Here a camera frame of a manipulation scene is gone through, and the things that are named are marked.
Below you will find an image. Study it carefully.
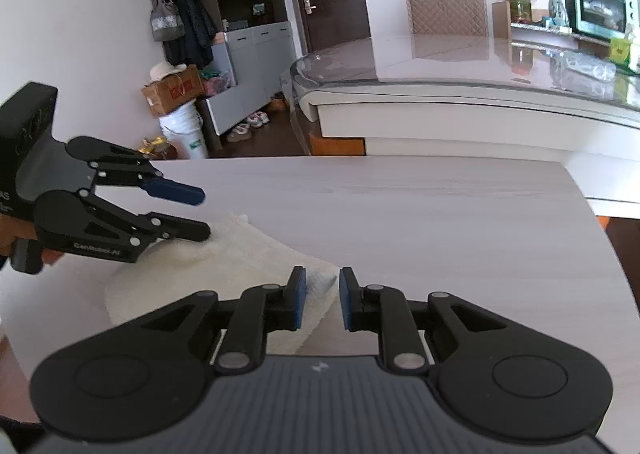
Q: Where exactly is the teal toaster oven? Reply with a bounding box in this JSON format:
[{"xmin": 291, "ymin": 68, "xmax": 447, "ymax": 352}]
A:
[{"xmin": 556, "ymin": 0, "xmax": 640, "ymax": 39}]

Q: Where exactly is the clear plastic container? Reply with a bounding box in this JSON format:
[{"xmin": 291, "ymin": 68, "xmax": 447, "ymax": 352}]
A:
[{"xmin": 550, "ymin": 52, "xmax": 616, "ymax": 83}]

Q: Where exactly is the colourful snack bag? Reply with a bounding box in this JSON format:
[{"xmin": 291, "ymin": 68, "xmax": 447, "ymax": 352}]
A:
[{"xmin": 547, "ymin": 0, "xmax": 571, "ymax": 28}]

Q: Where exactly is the colourful clothes pile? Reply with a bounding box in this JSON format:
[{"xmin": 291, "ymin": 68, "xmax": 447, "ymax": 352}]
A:
[{"xmin": 200, "ymin": 69, "xmax": 234, "ymax": 98}]

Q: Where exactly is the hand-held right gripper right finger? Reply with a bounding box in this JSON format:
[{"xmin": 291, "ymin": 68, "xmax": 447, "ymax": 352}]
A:
[{"xmin": 338, "ymin": 265, "xmax": 506, "ymax": 375}]

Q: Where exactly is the beige quilted chair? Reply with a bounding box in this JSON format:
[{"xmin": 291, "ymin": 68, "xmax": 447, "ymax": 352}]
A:
[{"xmin": 404, "ymin": 0, "xmax": 488, "ymax": 38}]

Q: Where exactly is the cream straw hat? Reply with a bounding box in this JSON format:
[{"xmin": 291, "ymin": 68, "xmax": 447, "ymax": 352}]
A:
[{"xmin": 149, "ymin": 62, "xmax": 187, "ymax": 84}]

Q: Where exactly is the cream terry towel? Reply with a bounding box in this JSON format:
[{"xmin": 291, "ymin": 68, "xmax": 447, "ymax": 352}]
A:
[{"xmin": 104, "ymin": 211, "xmax": 339, "ymax": 356}]

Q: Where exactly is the white plastic bucket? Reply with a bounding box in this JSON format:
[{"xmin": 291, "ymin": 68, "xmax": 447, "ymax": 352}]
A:
[{"xmin": 159, "ymin": 104, "xmax": 210, "ymax": 160}]

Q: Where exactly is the plain cardboard box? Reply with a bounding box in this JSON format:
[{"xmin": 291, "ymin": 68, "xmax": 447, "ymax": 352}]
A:
[{"xmin": 491, "ymin": 0, "xmax": 513, "ymax": 39}]

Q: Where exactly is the red-printed cardboard box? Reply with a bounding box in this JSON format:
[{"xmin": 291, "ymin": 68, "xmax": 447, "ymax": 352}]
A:
[{"xmin": 141, "ymin": 65, "xmax": 206, "ymax": 119}]

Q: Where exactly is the green jar orange lid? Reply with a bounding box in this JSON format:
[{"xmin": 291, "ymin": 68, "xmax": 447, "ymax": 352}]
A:
[{"xmin": 507, "ymin": 0, "xmax": 535, "ymax": 26}]

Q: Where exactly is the dark hanging jacket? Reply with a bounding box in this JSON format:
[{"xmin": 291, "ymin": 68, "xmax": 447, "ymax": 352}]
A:
[{"xmin": 167, "ymin": 0, "xmax": 219, "ymax": 70}]

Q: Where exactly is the white glass-topped dining table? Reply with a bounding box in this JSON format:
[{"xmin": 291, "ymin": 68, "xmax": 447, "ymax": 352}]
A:
[{"xmin": 280, "ymin": 32, "xmax": 640, "ymax": 220}]

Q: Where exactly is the low white shelf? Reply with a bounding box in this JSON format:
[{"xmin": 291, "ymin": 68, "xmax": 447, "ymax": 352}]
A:
[{"xmin": 510, "ymin": 22, "xmax": 614, "ymax": 53}]

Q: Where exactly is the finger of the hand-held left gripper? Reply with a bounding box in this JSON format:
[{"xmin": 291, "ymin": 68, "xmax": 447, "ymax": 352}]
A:
[
  {"xmin": 80, "ymin": 191, "xmax": 211, "ymax": 249},
  {"xmin": 90, "ymin": 159, "xmax": 206, "ymax": 208}
]

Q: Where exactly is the person's left hand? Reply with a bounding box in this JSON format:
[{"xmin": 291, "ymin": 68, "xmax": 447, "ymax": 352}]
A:
[{"xmin": 0, "ymin": 213, "xmax": 65, "ymax": 266}]

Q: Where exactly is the grey hanging bag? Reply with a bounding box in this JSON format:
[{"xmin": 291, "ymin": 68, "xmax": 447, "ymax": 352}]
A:
[{"xmin": 150, "ymin": 0, "xmax": 186, "ymax": 42}]

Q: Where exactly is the dark bottle gold cap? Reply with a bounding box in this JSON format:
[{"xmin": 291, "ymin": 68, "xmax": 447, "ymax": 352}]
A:
[{"xmin": 140, "ymin": 137, "xmax": 177, "ymax": 158}]

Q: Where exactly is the green tissue box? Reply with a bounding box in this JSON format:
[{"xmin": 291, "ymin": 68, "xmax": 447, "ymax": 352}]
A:
[{"xmin": 609, "ymin": 27, "xmax": 640, "ymax": 73}]

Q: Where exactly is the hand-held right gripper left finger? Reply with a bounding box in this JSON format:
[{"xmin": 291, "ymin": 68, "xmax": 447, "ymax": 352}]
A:
[{"xmin": 135, "ymin": 265, "xmax": 308, "ymax": 375}]

